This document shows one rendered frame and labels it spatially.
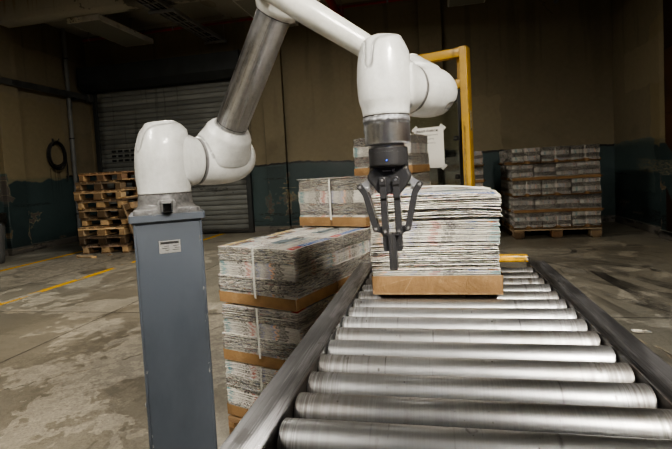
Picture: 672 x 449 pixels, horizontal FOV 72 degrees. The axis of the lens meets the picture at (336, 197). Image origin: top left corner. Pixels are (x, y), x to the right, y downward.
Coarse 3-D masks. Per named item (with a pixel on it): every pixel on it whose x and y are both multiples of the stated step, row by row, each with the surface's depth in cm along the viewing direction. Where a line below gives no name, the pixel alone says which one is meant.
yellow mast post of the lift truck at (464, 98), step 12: (468, 48) 297; (456, 60) 305; (468, 60) 297; (468, 72) 296; (468, 84) 296; (468, 96) 295; (468, 108) 296; (468, 120) 296; (468, 132) 296; (468, 144) 297; (468, 156) 297; (468, 168) 298; (468, 180) 299
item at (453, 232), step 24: (432, 192) 108; (456, 192) 105; (480, 192) 103; (432, 216) 103; (456, 216) 102; (480, 216) 101; (408, 240) 105; (432, 240) 103; (456, 240) 102; (480, 240) 101; (384, 264) 106; (408, 264) 105; (432, 264) 104; (456, 264) 103; (480, 264) 102
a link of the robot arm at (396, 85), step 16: (368, 48) 86; (384, 48) 84; (400, 48) 85; (368, 64) 85; (384, 64) 84; (400, 64) 84; (368, 80) 85; (384, 80) 84; (400, 80) 84; (416, 80) 88; (368, 96) 85; (384, 96) 84; (400, 96) 85; (416, 96) 89; (368, 112) 87; (384, 112) 85; (400, 112) 85
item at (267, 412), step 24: (360, 264) 145; (360, 288) 117; (336, 312) 97; (312, 336) 83; (288, 360) 73; (312, 360) 72; (288, 384) 65; (264, 408) 58; (288, 408) 58; (240, 432) 53; (264, 432) 53
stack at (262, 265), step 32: (224, 256) 181; (256, 256) 172; (288, 256) 164; (320, 256) 178; (352, 256) 202; (224, 288) 182; (256, 288) 173; (288, 288) 165; (320, 288) 179; (224, 320) 184; (256, 320) 174; (288, 320) 167; (256, 352) 176; (288, 352) 168; (256, 384) 177
